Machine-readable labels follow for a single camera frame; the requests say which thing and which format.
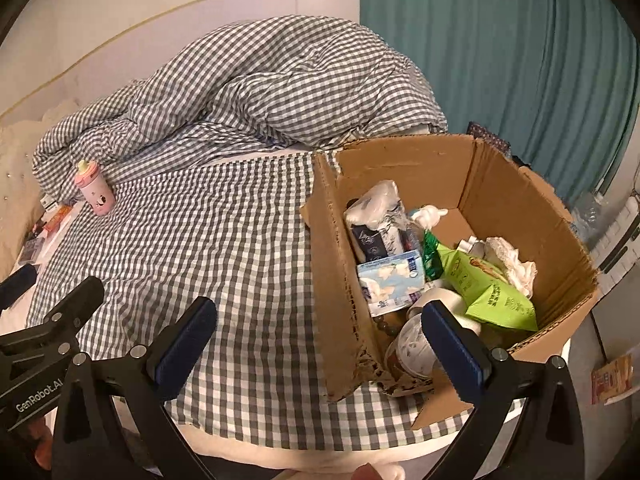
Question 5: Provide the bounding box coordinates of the green snack bag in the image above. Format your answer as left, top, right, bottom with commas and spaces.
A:
423, 231, 538, 332

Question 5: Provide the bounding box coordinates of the light blue tissue pack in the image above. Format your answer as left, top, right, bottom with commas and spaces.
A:
357, 250, 426, 318

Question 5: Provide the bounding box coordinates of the person left hand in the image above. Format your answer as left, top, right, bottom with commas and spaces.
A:
26, 417, 53, 471

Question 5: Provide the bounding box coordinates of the dark printed booklet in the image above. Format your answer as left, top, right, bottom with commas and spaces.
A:
18, 232, 47, 266

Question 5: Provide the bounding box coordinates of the orange red snack packet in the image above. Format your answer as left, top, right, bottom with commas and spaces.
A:
42, 205, 73, 236

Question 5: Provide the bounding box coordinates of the orange packet on floor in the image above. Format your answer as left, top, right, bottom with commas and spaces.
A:
591, 354, 634, 404

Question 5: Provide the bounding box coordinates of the pink sippy cup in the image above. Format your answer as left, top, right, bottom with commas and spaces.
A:
74, 159, 116, 216

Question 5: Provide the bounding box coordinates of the white paper cup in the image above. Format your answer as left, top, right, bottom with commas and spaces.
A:
385, 287, 482, 379

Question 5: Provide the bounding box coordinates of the crumpled white tissue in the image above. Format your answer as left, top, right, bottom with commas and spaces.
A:
484, 237, 537, 299

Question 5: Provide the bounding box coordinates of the white suitcase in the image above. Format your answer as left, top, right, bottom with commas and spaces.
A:
591, 195, 640, 297

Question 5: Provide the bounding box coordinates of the grey checked bed sheet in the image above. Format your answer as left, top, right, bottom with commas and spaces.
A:
27, 153, 466, 452

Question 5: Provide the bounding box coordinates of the large clear water bottle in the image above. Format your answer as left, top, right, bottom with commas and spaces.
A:
570, 192, 613, 252

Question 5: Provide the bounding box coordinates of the brown cardboard box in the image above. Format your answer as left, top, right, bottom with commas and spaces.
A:
304, 134, 598, 429

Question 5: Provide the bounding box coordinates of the silver black foil pouch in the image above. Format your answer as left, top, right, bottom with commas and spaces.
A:
344, 180, 407, 263

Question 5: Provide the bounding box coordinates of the dark floral bag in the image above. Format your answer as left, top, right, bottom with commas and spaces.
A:
466, 122, 512, 157

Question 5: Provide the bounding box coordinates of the grey checked duvet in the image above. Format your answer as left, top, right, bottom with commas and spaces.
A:
32, 15, 448, 203

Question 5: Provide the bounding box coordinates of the teal curtain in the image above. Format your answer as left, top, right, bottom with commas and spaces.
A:
360, 0, 639, 203

